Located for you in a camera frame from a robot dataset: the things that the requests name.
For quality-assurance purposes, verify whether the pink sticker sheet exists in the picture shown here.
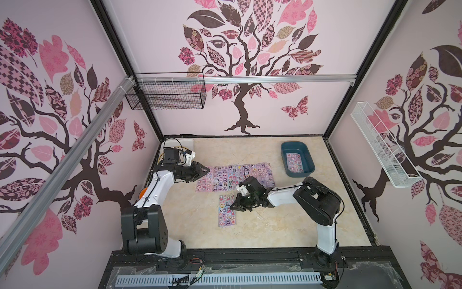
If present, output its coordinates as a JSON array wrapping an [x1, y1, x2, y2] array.
[[196, 167, 213, 192]]

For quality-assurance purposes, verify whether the character sticker sheet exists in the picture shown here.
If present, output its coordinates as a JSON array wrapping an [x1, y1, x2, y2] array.
[[227, 164, 244, 191], [256, 163, 275, 189], [212, 166, 228, 191]]

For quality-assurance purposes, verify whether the teal plastic storage box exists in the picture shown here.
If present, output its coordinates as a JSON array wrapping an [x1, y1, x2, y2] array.
[[281, 141, 316, 178]]

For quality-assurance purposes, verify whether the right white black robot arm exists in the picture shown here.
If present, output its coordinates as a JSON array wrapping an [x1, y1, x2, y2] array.
[[231, 177, 344, 256]]

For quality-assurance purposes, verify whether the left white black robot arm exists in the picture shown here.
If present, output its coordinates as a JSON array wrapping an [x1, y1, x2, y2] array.
[[121, 148, 210, 259]]

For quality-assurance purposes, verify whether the orange cup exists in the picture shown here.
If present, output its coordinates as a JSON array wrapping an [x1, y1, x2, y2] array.
[[138, 188, 147, 199]]

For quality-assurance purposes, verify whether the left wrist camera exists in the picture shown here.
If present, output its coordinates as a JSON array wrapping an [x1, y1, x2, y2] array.
[[184, 149, 196, 166]]

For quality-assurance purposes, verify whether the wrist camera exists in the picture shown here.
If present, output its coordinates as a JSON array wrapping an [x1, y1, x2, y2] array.
[[236, 183, 250, 197], [184, 149, 196, 166]]

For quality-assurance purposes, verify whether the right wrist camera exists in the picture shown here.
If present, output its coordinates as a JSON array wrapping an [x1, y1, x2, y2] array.
[[236, 183, 250, 197]]

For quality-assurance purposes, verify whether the black wire basket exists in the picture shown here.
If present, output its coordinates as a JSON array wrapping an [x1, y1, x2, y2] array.
[[125, 72, 207, 111]]

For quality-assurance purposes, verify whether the aluminium rail back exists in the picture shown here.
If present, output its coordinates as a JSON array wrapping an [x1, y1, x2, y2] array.
[[137, 74, 357, 84]]

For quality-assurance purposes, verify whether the aluminium rail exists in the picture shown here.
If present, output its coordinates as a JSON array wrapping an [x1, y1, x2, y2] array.
[[137, 74, 357, 84], [1, 76, 135, 275]]

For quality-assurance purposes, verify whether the white slotted cable duct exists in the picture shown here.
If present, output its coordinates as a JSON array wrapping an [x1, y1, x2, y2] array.
[[114, 272, 322, 289]]

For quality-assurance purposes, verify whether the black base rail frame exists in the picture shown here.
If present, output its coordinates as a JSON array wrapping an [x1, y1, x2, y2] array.
[[98, 246, 410, 289]]

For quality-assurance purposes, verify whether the white wire shelf basket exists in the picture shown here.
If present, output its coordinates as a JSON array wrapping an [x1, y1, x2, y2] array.
[[351, 102, 423, 188]]

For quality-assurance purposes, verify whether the aluminium rail left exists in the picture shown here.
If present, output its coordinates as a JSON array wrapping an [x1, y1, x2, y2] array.
[[1, 76, 135, 275]]

